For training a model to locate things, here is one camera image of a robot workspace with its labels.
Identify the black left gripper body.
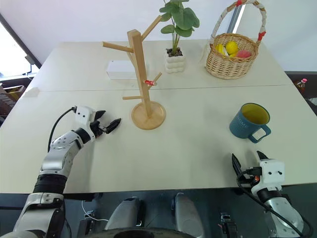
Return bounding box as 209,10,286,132
89,119,108,138

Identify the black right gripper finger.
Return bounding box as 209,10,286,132
256,150,269,162
231,153,245,178

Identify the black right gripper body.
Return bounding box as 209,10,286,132
237,167,263,188

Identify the wooden mug tree stand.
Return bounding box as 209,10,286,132
102,15,167,130

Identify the blue mug with yellow inside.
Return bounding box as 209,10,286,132
228,102,272,144

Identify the white rectangular box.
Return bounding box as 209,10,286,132
106,59,150,80

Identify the silver rounded robot leg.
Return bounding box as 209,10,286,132
104,196,146,232
170,192,206,238

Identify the bottle with pink cap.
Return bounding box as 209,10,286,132
294,77,309,94

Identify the green plant in white pot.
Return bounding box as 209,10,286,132
158,0,201,74

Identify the wooden shelf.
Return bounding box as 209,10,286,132
0,83,26,118

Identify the pink peach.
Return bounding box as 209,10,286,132
236,49,252,59

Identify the dark rounded robot torso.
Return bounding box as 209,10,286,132
90,227,198,238

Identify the yellow lemon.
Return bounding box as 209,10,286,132
225,41,239,56

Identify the yellow banana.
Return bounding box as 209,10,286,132
214,43,228,57

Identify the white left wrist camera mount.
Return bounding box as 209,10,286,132
74,106,96,130

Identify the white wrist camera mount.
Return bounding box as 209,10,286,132
258,158,286,191
74,106,96,130

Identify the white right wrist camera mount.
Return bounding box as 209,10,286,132
258,158,286,191

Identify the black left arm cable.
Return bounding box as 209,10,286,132
47,106,78,153

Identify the thin white cable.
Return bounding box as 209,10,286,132
81,199,110,223

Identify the wicker basket with wrapped handle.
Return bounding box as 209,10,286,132
206,0,268,80

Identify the black window frame bar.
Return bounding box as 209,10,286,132
0,12,43,69

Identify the grey metal post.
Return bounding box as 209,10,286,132
227,4,246,35

